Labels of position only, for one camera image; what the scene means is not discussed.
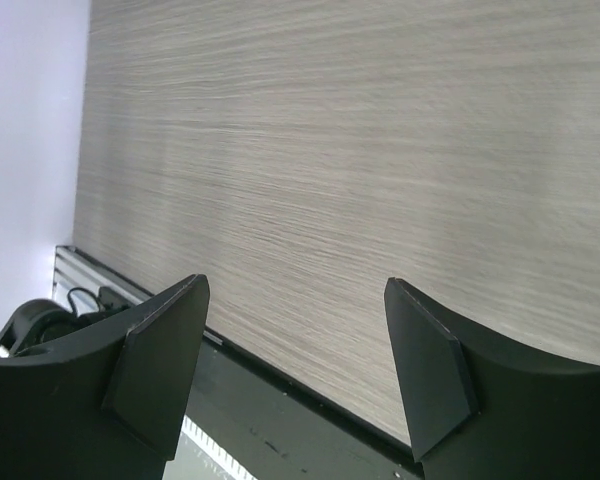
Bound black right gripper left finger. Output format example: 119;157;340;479
0;274;210;479

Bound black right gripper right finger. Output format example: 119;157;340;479
384;277;600;479

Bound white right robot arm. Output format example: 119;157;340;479
0;275;600;479

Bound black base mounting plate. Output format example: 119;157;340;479
187;338;424;479

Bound white slotted cable duct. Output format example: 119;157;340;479
181;416;256;480

